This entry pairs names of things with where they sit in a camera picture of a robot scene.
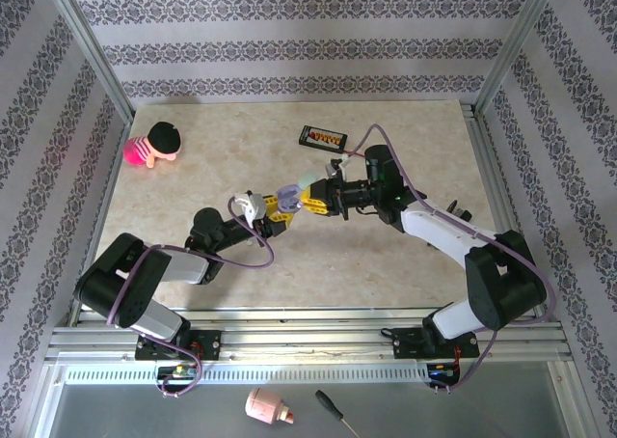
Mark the black board with yellow connectors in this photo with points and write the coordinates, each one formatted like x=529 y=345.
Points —
x=315 y=137

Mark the purple earbud case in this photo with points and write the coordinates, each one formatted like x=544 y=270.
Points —
x=289 y=197

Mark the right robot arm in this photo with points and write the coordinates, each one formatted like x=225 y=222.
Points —
x=443 y=235

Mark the small electronics board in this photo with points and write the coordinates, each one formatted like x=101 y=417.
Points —
x=443 y=370
x=178 y=371

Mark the pink doll with black hat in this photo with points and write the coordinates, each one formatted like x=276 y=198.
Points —
x=164 y=136

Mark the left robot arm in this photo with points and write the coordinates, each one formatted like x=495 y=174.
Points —
x=120 y=274

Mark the small black clamp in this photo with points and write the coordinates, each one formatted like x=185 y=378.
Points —
x=460 y=211

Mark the green earbud case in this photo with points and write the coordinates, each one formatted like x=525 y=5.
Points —
x=307 y=180

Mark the aluminium side rail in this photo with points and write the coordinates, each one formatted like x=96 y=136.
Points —
x=108 y=192
x=490 y=168

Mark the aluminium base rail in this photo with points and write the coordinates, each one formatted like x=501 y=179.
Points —
x=313 y=336

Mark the pink toy bottle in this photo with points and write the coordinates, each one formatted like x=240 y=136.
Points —
x=262 y=404

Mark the aluminium frame post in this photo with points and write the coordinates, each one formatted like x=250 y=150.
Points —
x=89 y=42
x=517 y=42

